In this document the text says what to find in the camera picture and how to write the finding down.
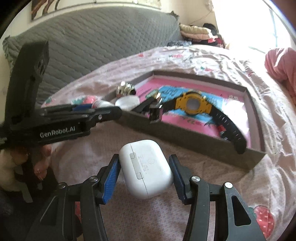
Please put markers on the pink strawberry print bedsheet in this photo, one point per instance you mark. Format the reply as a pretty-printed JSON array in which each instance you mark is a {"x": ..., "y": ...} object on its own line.
[{"x": 231, "y": 185}]

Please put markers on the yellow and black wristwatch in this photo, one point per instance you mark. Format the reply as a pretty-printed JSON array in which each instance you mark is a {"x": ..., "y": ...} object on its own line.
[{"x": 180, "y": 104}]

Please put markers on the window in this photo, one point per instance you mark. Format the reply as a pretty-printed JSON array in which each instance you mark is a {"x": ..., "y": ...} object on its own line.
[{"x": 279, "y": 25}]

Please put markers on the white jar lid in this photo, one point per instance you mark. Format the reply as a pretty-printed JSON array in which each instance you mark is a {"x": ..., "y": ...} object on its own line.
[{"x": 128, "y": 102}]

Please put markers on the pink and blue book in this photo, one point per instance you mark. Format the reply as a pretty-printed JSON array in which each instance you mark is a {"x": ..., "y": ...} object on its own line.
[{"x": 231, "y": 102}]

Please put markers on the grey quilted headboard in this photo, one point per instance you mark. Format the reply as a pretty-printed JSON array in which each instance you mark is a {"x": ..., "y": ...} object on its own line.
[{"x": 92, "y": 41}]

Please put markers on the white bottle with pink label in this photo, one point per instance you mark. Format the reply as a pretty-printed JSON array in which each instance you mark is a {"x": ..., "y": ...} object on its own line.
[{"x": 101, "y": 103}]

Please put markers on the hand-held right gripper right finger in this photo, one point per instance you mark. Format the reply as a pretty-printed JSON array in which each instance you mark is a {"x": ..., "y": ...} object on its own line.
[{"x": 179, "y": 180}]

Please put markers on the brown cardboard box tray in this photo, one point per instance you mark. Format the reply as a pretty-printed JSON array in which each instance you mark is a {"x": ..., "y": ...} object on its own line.
[{"x": 196, "y": 148}]

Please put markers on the person's left forearm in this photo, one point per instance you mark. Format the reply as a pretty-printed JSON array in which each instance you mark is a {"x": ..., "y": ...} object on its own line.
[{"x": 5, "y": 171}]

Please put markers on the wall painting panels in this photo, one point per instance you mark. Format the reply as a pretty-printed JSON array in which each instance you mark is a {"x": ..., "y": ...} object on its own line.
[{"x": 92, "y": 3}]

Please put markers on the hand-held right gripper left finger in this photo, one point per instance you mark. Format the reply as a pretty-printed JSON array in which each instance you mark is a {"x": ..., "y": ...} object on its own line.
[{"x": 111, "y": 180}]

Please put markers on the white earbuds case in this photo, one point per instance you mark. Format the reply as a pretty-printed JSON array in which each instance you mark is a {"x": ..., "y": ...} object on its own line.
[{"x": 145, "y": 166}]

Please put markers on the pile of folded clothes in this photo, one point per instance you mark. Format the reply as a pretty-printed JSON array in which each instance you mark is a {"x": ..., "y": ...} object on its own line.
[{"x": 198, "y": 32}]

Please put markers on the dark patterned cloth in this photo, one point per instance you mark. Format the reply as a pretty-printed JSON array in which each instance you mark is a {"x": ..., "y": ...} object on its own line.
[{"x": 179, "y": 43}]

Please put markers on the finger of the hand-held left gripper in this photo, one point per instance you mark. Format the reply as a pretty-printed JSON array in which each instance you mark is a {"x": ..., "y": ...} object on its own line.
[
  {"x": 108, "y": 114},
  {"x": 79, "y": 108}
]

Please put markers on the pink duvet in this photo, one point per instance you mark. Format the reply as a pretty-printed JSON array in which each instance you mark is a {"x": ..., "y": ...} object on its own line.
[{"x": 282, "y": 67}]

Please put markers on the person's left hand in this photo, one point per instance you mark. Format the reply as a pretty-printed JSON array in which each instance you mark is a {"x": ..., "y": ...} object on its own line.
[{"x": 39, "y": 162}]

